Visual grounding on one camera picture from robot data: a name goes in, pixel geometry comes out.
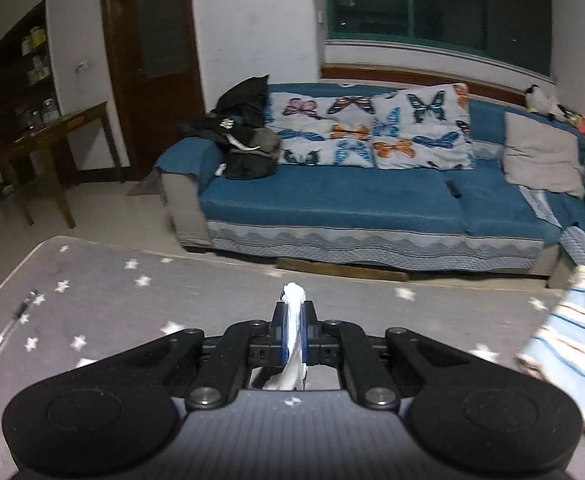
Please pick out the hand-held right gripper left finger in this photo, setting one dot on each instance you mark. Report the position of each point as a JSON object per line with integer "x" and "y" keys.
{"x": 283, "y": 330}

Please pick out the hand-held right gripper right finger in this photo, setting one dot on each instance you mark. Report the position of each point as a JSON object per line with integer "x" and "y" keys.
{"x": 308, "y": 330}

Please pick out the white navy polka dot garment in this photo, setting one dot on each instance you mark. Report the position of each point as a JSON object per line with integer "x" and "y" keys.
{"x": 292, "y": 295}

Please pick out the pile of dark clothes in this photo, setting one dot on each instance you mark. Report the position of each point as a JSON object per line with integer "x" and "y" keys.
{"x": 245, "y": 135}

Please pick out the wooden board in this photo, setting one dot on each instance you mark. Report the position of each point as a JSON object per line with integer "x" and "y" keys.
{"x": 342, "y": 269}

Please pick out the blue sofa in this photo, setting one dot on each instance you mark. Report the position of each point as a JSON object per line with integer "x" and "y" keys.
{"x": 332, "y": 205}

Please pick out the grey star print mattress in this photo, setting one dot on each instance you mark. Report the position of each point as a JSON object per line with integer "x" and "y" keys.
{"x": 112, "y": 310}

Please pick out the black remote control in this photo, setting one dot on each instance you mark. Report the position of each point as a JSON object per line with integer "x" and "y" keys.
{"x": 453, "y": 189}

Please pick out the blue striped folded blanket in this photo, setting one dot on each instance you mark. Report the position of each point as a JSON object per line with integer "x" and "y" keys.
{"x": 572, "y": 340}

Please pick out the clear ballpoint pen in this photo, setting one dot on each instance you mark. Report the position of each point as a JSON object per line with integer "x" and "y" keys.
{"x": 12, "y": 322}

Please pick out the grey plain pillow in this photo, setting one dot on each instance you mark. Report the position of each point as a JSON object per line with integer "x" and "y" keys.
{"x": 542, "y": 155}

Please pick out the dark wooden door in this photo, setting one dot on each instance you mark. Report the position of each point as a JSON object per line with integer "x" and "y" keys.
{"x": 157, "y": 60}

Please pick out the brown wooden table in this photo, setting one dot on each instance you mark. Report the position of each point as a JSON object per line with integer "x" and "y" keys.
{"x": 62, "y": 125}

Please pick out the black and white plush dog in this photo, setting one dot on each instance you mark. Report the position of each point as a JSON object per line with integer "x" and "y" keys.
{"x": 542, "y": 100}

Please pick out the green framed window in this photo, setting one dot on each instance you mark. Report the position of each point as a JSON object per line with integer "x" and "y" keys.
{"x": 447, "y": 0}

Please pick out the wooden shelf cabinet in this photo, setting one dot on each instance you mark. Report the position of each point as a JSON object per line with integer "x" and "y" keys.
{"x": 17, "y": 85}

